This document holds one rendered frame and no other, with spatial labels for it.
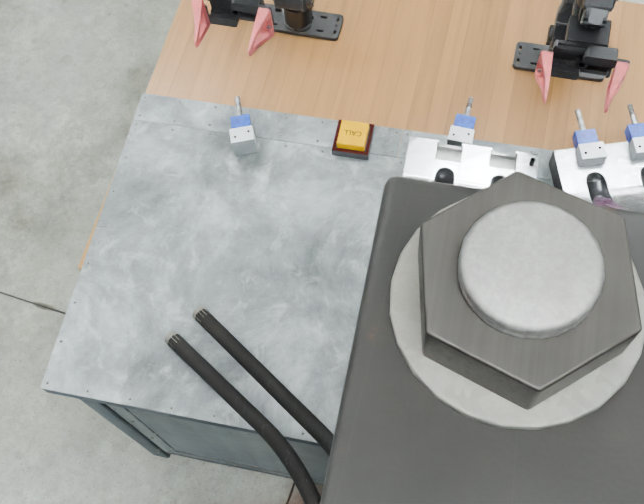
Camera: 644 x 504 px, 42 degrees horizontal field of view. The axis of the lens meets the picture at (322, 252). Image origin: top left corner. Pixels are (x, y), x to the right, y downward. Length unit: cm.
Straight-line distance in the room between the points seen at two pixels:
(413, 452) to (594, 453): 8
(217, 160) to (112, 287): 35
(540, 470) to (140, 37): 287
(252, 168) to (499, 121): 54
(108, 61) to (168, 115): 120
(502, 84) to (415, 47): 22
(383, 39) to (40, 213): 137
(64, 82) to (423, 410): 281
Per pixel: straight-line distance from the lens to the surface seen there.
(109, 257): 181
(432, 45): 199
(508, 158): 176
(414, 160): 171
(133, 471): 250
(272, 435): 153
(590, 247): 36
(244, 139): 181
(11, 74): 322
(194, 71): 200
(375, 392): 38
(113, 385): 171
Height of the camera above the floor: 237
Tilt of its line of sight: 66 degrees down
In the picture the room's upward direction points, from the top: 10 degrees counter-clockwise
